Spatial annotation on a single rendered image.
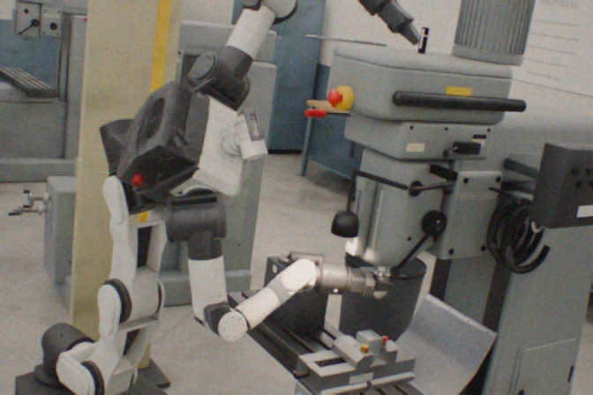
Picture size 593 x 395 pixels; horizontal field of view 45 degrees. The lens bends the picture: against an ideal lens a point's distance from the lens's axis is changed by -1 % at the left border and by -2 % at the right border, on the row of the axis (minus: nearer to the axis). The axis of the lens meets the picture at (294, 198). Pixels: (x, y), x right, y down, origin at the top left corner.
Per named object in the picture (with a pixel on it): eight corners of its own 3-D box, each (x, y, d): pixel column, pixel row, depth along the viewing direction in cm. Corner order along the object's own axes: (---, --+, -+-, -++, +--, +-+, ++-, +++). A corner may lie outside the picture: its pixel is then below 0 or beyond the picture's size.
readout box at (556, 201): (553, 231, 181) (574, 150, 176) (526, 219, 189) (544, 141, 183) (601, 227, 192) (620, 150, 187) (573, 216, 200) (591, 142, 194)
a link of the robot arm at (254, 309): (286, 311, 198) (229, 354, 190) (267, 301, 206) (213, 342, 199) (270, 279, 194) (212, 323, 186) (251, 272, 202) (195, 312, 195)
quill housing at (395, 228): (382, 276, 193) (403, 159, 184) (337, 249, 209) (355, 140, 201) (434, 270, 203) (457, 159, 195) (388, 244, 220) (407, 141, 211)
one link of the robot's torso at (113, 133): (89, 131, 223) (120, 111, 211) (123, 129, 233) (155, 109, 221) (111, 219, 220) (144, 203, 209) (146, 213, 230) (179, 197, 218)
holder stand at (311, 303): (293, 334, 236) (301, 277, 231) (259, 306, 254) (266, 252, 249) (323, 330, 243) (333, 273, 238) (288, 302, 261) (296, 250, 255)
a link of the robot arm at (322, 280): (332, 288, 200) (291, 285, 198) (323, 299, 209) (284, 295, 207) (333, 249, 204) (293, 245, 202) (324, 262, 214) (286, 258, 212)
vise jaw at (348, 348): (356, 369, 204) (357, 357, 203) (330, 349, 214) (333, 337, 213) (371, 366, 208) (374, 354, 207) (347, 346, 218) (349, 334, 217)
